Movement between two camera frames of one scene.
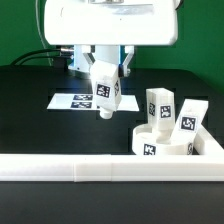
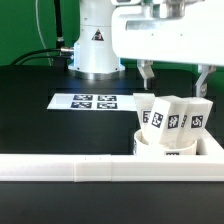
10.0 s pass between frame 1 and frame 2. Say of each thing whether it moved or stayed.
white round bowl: moved
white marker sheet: stayed
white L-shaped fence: stayed
